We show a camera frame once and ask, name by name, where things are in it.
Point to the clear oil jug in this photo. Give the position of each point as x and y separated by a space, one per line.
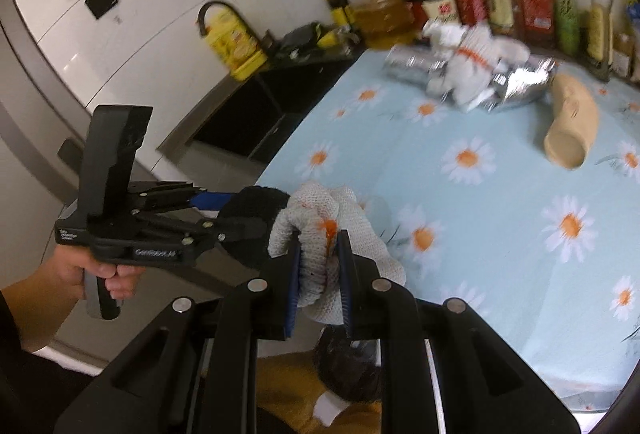
382 18

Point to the silver foil packet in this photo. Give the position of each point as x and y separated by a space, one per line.
405 63
525 83

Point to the black cloth in box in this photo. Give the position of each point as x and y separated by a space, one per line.
345 371

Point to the black sink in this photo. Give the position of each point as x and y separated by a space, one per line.
260 113

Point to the black fuzzy cloth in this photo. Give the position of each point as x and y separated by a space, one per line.
250 209

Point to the daisy print tablecloth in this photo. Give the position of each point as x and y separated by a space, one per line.
500 224

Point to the beige cylindrical roll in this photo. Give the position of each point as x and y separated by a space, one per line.
570 123

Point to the black bag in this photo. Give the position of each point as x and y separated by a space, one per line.
300 41

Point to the person's left hand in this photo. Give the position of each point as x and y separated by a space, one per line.
65 266

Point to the white knitted glove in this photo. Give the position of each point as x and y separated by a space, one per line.
345 209

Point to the clear bottle yellow label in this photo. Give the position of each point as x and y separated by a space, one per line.
597 18

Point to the black wall socket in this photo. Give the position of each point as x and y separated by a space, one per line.
101 1

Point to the white glove with orange trim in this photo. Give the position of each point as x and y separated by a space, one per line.
470 73

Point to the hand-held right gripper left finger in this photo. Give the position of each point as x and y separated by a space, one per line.
292 295

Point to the cardboard box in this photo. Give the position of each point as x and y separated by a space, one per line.
285 384

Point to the yellow oil jug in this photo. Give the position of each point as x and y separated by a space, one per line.
235 43

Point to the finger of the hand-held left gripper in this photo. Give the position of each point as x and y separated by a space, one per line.
240 229
210 200

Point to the dark bottle red white label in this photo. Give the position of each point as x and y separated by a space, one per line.
440 9

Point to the person's left forearm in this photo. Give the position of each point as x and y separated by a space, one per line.
27 291

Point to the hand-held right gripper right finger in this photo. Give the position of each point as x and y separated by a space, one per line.
345 286

